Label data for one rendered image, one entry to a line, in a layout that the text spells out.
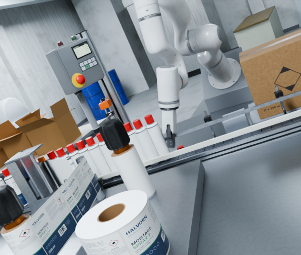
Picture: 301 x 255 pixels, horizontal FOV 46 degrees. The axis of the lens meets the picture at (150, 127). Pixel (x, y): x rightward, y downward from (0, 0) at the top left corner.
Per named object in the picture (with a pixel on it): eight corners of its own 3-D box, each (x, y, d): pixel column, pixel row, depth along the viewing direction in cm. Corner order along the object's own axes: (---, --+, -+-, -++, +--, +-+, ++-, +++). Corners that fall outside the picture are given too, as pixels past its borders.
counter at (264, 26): (284, 34, 830) (274, 5, 813) (280, 53, 659) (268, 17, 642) (256, 44, 862) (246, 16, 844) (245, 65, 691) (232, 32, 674)
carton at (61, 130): (27, 163, 311) (5, 126, 302) (56, 140, 356) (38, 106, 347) (64, 151, 295) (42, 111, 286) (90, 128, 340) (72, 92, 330)
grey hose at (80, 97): (92, 133, 163) (72, 92, 158) (95, 131, 166) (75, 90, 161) (99, 131, 162) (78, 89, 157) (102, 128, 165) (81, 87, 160)
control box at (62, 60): (65, 95, 155) (44, 54, 150) (95, 80, 165) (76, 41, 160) (76, 92, 147) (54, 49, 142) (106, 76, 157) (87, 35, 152)
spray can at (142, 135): (151, 167, 150) (130, 124, 144) (149, 163, 155) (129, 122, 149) (162, 162, 150) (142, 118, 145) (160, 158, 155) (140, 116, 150)
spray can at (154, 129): (160, 162, 150) (139, 119, 145) (163, 157, 155) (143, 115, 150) (171, 159, 148) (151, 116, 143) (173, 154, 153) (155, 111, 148)
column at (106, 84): (139, 168, 169) (75, 34, 153) (141, 164, 173) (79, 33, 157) (147, 165, 168) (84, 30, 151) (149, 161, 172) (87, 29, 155)
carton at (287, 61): (260, 120, 156) (239, 62, 149) (257, 103, 178) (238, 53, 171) (333, 96, 146) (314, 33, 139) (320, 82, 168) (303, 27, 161)
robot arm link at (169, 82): (167, 95, 148) (154, 100, 141) (165, 63, 144) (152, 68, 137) (184, 97, 143) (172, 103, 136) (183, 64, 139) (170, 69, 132)
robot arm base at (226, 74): (207, 91, 202) (193, 77, 188) (210, 61, 208) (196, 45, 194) (240, 87, 192) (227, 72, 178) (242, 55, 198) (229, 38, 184)
